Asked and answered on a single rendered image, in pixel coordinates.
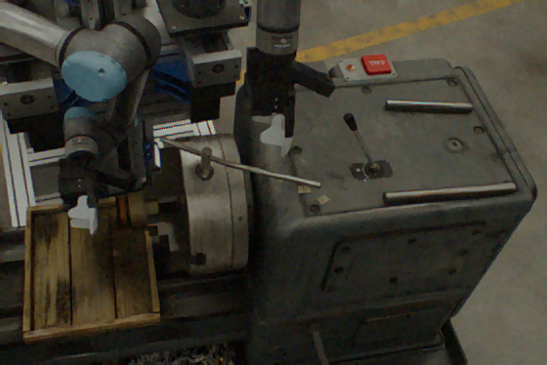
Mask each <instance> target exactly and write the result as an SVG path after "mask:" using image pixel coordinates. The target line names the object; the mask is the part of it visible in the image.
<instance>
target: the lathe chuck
mask: <svg viewBox="0 0 547 365"><path fill-rule="evenodd" d="M185 139H187V140H189V142H179V143H182V144H184V145H189V146H192V147H194V148H196V149H199V150H201V149H202V147H203V146H210V147H211V148H212V155H213V156H216V157H219V158H223V154H222V150H221V145H220V142H219V139H218V137H217V136H216V135H215V134H206V135H196V136H185V137H175V139H174V141H181V140H185ZM178 155H179V166H180V177H181V188H182V195H181V196H177V201H184V218H185V223H186V229H187V234H188V240H189V249H190V254H191V255H192V256H196V253H203V255H205V263H202V264H198V265H196V264H191V262H190V258H189V259H185V261H186V266H187V270H188V272H189V274H190V275H195V274H201V273H208V272H215V271H221V270H231V266H232V259H233V228H232V214H231V197H230V190H229V183H228V178H227V171H226V167H225V166H223V165H221V164H218V163H216V162H213V161H211V164H210V168H211V169H212V175H211V176H210V177H209V178H208V179H203V178H201V177H199V176H198V175H197V173H196V169H197V168H198V167H199V164H200V157H198V156H196V155H194V154H191V153H189V152H186V151H184V150H182V149H179V148H178ZM223 159H224V158H223Z"/></svg>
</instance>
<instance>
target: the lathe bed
mask: <svg viewBox="0 0 547 365"><path fill-rule="evenodd" d="M23 240H25V225H17V226H9V227H0V275H2V274H1V273H3V274H4V275H2V277H4V278H2V277H1V276H0V277H1V278H0V298H1V299H2V300H0V365H82V364H88V363H95V362H100V361H107V360H111V359H117V358H124V357H129V356H136V355H141V354H148V353H159V352H165V351H171V350H177V349H182V348H189V347H194V346H201V345H211V344H217V343H223V342H229V341H235V340H241V339H246V338H248V325H249V318H250V312H252V311H253V309H254V307H256V304H255V299H254V296H253V291H252V289H248V288H247V282H246V277H247V274H248V272H245V270H238V269H234V270H221V271H215V272H208V273H201V274H195V275H190V274H189V272H188V270H187V266H186V261H185V260H178V262H177V261H171V259H170V246H159V241H158V235H155V236H152V237H151V241H152V248H153V256H154V260H155V263H156V264H157V265H155V271H156V273H157V274H158V275H163V274H164V276H162V277H161V278H159V279H158V276H157V277H156V286H157V294H158V301H159V310H160V319H161V324H160V325H150V326H143V327H137V328H130V329H124V330H118V327H117V331H114V332H109V333H102V334H97V335H90V336H84V337H77V338H74V337H73V334H72V338H69V339H63V340H57V341H51V342H45V343H38V344H33V345H26V344H25V342H24V340H23V338H22V334H23V333H22V327H21V324H22V323H21V322H20V321H23V320H21V319H23V316H24V289H23V287H24V285H25V241H24V242H22V241H23ZM2 244H3V245H2ZM14 244H15V245H14ZM16 244H17V247H16ZM7 246H8V248H7V249H6V248H5V247H7ZM9 246H10V247H9ZM13 248H14V250H13V251H12V250H10V249H13ZM17 248H18V249H17ZM2 254H3V255H2ZM2 260H3V261H2ZM19 265H20V266H21V267H17V266H19ZM178 265H180V266H181V267H178ZM10 266H11V267H10ZM164 266H166V268H165V267H164ZM173 266H176V267H177V269H176V270H173V269H172V267H173ZM4 267H5V268H4ZM170 268H171V269H170ZM3 269H4V270H3ZM165 269H167V270H168V272H167V270H166V271H164V270H165ZM7 270H8V272H7ZM171 270H173V271H175V272H173V273H170V272H169V271H171ZM4 271H6V273H4ZM15 271H16V272H15ZM177 274H179V275H178V276H177V278H176V275H177ZM168 275H169V276H170V279H168V278H169V277H168ZM174 275H175V276H174ZM18 276H19V278H17V277H18ZM22 276H23V277H22ZM172 276H174V277H175V278H174V277H173V278H172ZM180 276H181V278H178V277H180ZM171 278H172V279H171ZM1 279H2V280H1ZM6 280H8V281H6ZM158 280H159V281H158ZM169 280H170V281H172V283H171V282H170V281H169ZM168 281H169V282H168ZM4 282H5V283H4ZM20 283H21V284H22V286H20ZM16 284H17V285H16ZM5 285H6V286H7V287H6V286H5ZM15 285H16V286H15ZM17 286H18V287H17ZM12 287H15V288H14V291H15V293H14V292H13V291H12ZM17 288H18V289H17ZM9 289H10V290H9ZM22 289H23V290H22ZM4 290H7V291H4ZM20 291H21V293H19V292H20ZM1 293H5V294H1ZM17 293H19V294H17ZM11 294H12V295H11ZM173 294H174V295H175V296H173ZM177 294H178V295H177ZM21 295H22V296H23V298H22V297H21ZM9 297H10V298H9ZM169 297H171V299H170V298H169ZM172 297H173V298H172ZM174 297H176V298H174ZM8 298H9V299H10V301H9V299H8ZM177 298H178V299H177ZM22 299H23V300H22ZM172 299H173V300H172ZM177 300H178V301H177ZM13 301H14V302H13ZM171 304H172V305H171ZM173 304H174V306H175V307H173V308H172V306H173ZM178 304H179V305H178ZM172 309H173V311H171V310H172ZM174 313H176V314H175V315H174ZM15 318H16V319H15ZM15 322H16V323H15ZM6 325H8V326H6ZM9 325H10V326H9ZM11 325H12V326H11ZM17 325H18V327H17ZM12 327H13V328H12ZM11 334H12V336H11V337H9V336H10V335H11ZM4 339H5V340H4ZM3 340H4V341H3Z"/></svg>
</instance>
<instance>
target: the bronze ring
mask: <svg viewBox="0 0 547 365"><path fill-rule="evenodd" d="M115 198H116V210H117V225H118V229H119V230H121V229H122V230H125V229H128V228H130V227H131V230H132V231H133V230H141V229H145V230H146V231H148V227H147V215H157V214H159V208H158V200H157V198H155V199H147V200H145V190H142V192H137V193H129V194H128V196H116V197H115Z"/></svg>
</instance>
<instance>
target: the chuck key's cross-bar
mask: <svg viewBox="0 0 547 365"><path fill-rule="evenodd" d="M159 141H160V142H163V143H165V144H168V145H172V146H175V147H177V148H179V149H182V150H184V151H186V152H189V153H191V154H194V155H196V156H198V157H201V150H199V149H196V148H194V147H192V146H189V145H184V144H182V143H179V142H175V141H173V140H171V139H168V138H166V137H163V136H160V137H159ZM209 160H210V161H213V162H216V163H218V164H221V165H223V166H226V167H229V168H233V169H236V170H239V171H247V172H251V173H255V174H259V175H263V176H267V177H271V178H275V179H279V180H283V181H286V182H290V183H300V184H304V185H308V186H312V187H316V188H321V182H313V181H309V180H306V179H301V178H297V177H294V176H289V175H285V174H282V173H279V172H274V171H267V170H262V169H259V168H255V167H251V166H246V165H243V164H239V163H234V162H231V161H229V160H226V159H223V158H219V157H216V156H213V155H212V156H211V158H209Z"/></svg>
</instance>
